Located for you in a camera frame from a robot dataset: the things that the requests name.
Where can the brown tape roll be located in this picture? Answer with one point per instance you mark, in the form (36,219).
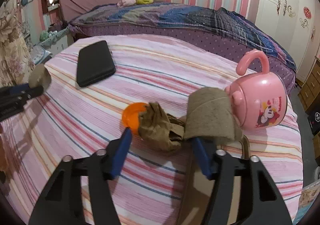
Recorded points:
(210,116)

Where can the brown phone case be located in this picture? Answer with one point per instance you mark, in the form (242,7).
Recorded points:
(197,194)

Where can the white wardrobe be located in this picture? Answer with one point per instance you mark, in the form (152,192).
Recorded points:
(294,24)

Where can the pink plastic cup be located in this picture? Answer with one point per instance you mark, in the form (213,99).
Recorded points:
(258,97)

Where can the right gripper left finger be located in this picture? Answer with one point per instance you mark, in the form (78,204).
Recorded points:
(60,201)

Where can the pink striped bed sheet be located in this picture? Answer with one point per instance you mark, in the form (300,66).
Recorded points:
(78,121)

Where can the striped plaid blanket bed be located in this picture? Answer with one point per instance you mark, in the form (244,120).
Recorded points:
(222,32)

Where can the black phone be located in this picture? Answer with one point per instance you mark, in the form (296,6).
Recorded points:
(95,63)

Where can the orange bottle cap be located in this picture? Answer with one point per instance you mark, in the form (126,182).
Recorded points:
(130,116)

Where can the yellow plush toy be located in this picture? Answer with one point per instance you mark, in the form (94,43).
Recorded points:
(144,2)

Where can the wooden desk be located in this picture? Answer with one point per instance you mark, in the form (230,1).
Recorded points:
(309,95)

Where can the floral curtain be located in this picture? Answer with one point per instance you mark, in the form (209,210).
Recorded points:
(16,62)

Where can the pink plush toy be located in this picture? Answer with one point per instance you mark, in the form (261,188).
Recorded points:
(126,3)

